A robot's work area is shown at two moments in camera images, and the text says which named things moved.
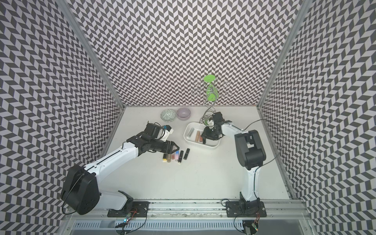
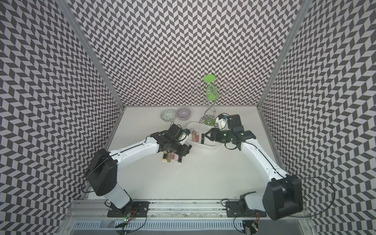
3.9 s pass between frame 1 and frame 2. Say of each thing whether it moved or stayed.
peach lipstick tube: moved
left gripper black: moved
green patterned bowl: stayed
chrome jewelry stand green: stayed
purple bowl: stayed
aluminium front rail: stayed
